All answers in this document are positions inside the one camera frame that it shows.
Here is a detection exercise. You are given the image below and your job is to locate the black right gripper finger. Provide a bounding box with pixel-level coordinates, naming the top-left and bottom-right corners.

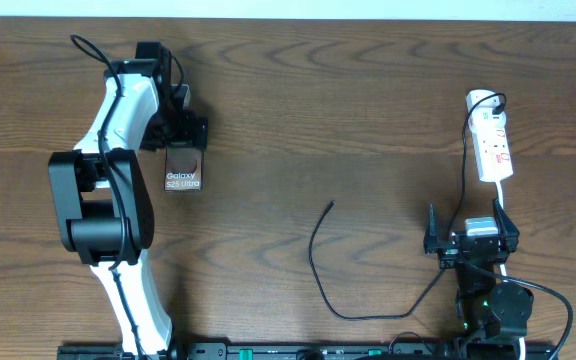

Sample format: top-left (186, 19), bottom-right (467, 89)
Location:
top-left (425, 204), bottom-right (438, 243)
top-left (492, 198), bottom-right (519, 250)

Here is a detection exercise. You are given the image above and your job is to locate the Galaxy S25 Ultra smartphone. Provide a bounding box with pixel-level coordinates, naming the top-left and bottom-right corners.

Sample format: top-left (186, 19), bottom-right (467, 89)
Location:
top-left (164, 147), bottom-right (204, 192)

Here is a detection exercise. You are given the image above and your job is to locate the black USB charging cable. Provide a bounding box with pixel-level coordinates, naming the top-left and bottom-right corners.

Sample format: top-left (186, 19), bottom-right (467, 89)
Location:
top-left (308, 92), bottom-right (508, 321)

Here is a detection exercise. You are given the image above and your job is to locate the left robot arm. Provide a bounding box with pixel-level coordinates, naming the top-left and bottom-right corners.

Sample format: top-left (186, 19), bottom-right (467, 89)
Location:
top-left (48, 34), bottom-right (208, 359)

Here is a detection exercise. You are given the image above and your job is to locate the white power strip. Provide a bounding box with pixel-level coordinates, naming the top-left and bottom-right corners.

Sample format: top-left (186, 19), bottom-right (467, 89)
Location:
top-left (466, 89), bottom-right (513, 183)

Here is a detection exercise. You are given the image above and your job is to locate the white power strip cord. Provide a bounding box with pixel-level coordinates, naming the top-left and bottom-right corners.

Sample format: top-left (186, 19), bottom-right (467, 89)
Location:
top-left (494, 180), bottom-right (527, 360)

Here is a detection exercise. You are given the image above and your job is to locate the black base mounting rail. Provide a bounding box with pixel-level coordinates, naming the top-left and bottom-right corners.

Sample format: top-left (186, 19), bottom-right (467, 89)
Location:
top-left (56, 338), bottom-right (554, 360)

